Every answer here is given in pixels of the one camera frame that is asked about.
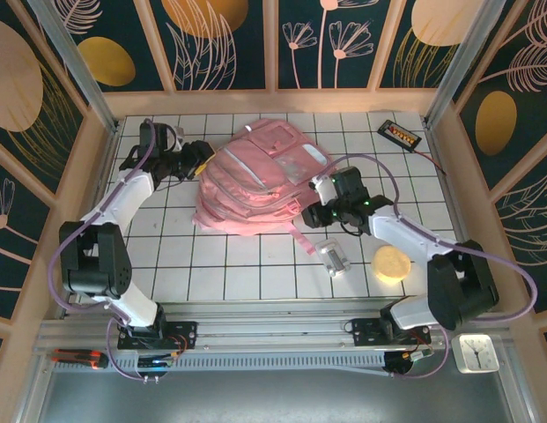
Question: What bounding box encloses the black charger with yellow ports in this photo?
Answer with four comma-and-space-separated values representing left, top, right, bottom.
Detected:
377, 119, 423, 152

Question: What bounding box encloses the orange black utility knife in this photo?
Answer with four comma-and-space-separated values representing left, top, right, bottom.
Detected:
52, 347, 110, 369

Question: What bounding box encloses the pink school backpack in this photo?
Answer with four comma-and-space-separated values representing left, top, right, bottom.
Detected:
192, 117, 331, 256

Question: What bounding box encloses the long aluminium mounting rail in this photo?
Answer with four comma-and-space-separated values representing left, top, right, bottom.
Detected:
34, 301, 507, 353

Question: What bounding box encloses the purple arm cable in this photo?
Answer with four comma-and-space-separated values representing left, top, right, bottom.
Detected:
323, 152, 538, 380
49, 117, 177, 382

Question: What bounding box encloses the grey metal bench panel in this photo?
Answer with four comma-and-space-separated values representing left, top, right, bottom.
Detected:
17, 367, 534, 423

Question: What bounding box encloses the grey slotted cable duct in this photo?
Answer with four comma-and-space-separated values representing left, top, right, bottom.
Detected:
116, 350, 388, 378

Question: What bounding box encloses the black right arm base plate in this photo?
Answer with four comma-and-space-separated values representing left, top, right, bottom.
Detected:
351, 316, 432, 347

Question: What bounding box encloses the aluminium side rail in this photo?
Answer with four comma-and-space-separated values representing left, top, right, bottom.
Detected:
425, 122, 492, 309
63, 125, 124, 318

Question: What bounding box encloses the thin red black wire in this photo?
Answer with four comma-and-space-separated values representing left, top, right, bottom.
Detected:
413, 147, 448, 177

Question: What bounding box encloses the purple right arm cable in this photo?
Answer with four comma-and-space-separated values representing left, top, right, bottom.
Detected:
323, 152, 538, 380

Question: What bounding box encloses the black round controller module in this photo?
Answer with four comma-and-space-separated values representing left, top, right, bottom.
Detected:
136, 352, 180, 382
384, 350, 435, 379

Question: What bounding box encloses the aluminium frame post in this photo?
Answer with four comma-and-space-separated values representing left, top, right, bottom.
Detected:
28, 0, 121, 133
425, 0, 506, 129

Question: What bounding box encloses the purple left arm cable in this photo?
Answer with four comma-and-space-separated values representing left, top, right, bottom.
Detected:
49, 117, 177, 382

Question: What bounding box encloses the clear plastic box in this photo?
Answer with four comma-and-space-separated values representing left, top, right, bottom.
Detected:
314, 237, 351, 278

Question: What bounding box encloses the round yellow sponge disc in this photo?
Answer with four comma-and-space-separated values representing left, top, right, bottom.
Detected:
372, 245, 410, 283

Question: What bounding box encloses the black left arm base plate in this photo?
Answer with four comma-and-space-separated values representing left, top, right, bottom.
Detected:
117, 320, 198, 350

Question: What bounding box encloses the white square alarm clock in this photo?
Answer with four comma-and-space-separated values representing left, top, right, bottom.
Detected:
451, 333, 495, 375

